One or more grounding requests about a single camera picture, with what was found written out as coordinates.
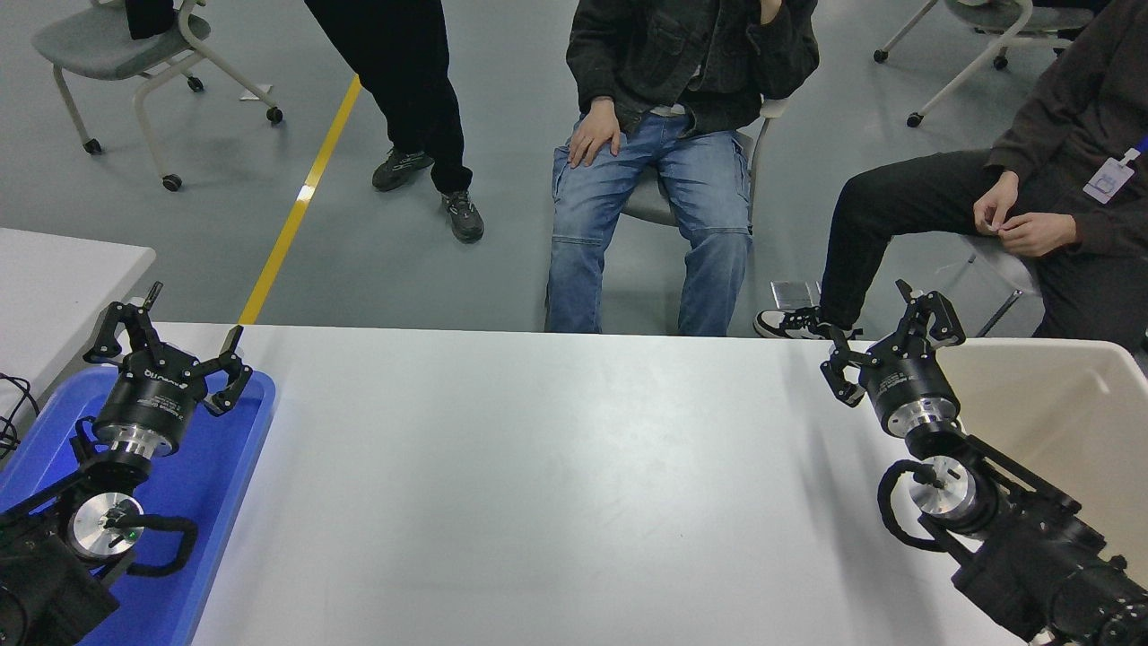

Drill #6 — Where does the white seat chair black leg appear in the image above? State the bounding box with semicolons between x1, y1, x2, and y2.
937;231;1047;338

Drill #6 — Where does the shiny metal floor plate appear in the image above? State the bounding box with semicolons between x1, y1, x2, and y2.
770;280;822;312

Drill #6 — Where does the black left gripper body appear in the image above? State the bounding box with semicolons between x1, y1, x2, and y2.
94;354;209;444

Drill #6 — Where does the blue plastic tray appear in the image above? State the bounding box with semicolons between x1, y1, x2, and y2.
0;366;277;646

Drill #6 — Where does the large pale plastic bin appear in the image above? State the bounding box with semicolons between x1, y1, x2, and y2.
935;337;1148;589

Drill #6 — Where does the white badge blue lanyard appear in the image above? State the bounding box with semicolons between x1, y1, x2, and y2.
1083;135;1148;205

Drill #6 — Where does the white side table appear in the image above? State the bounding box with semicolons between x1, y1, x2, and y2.
0;228;156;423

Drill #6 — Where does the black cable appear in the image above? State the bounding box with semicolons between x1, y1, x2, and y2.
0;372;41;460

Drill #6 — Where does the black garment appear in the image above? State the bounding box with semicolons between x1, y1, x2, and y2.
124;0;177;41

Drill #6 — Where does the person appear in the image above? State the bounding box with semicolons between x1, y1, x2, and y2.
545;0;821;337
303;0;485;244
753;0;1148;353

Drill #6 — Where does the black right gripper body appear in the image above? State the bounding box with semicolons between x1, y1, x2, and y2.
859;353;961;436

